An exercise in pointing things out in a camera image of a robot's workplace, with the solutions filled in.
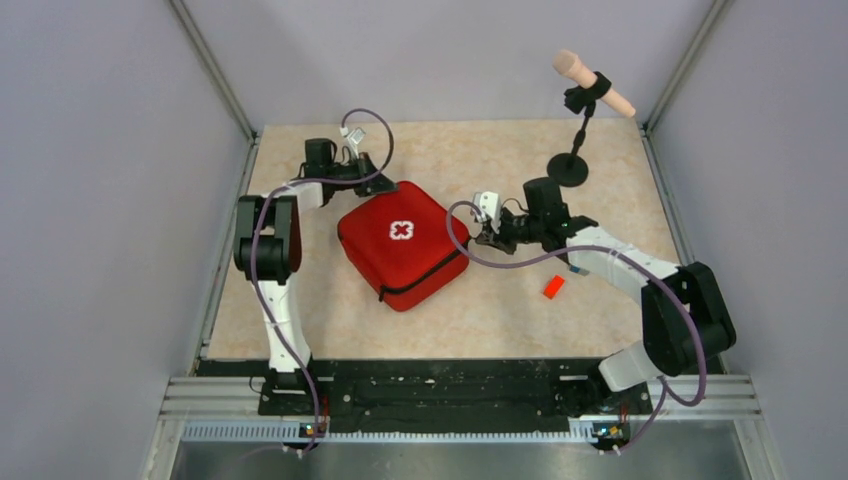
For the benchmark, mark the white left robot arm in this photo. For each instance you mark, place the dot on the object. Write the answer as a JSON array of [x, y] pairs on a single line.
[[268, 247]]

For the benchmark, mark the beige microphone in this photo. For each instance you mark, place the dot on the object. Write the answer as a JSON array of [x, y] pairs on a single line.
[[569, 65]]

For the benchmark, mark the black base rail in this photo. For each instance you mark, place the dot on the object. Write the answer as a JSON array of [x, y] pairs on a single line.
[[435, 396]]

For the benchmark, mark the black microphone stand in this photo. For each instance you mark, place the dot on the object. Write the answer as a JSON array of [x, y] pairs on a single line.
[[569, 169]]

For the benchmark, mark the orange small box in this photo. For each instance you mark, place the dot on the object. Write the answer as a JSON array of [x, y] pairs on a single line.
[[553, 286]]

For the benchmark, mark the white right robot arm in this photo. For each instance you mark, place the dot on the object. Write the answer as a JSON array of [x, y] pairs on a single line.
[[685, 321]]

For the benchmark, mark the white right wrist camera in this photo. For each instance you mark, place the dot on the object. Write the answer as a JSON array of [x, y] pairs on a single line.
[[487, 209]]

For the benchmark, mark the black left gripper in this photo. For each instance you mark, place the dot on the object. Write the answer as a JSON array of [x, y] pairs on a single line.
[[379, 184]]

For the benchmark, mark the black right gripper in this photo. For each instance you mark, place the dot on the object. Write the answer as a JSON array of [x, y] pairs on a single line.
[[499, 240]]

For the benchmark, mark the blue grey box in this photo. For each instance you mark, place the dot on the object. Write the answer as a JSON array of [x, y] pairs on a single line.
[[578, 270]]

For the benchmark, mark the red black medicine kit case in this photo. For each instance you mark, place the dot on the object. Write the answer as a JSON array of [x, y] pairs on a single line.
[[404, 245]]

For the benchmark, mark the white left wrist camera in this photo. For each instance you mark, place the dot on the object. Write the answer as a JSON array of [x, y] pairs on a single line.
[[353, 138]]

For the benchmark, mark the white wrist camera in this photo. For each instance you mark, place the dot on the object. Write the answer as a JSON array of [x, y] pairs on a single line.
[[487, 209], [353, 138]]

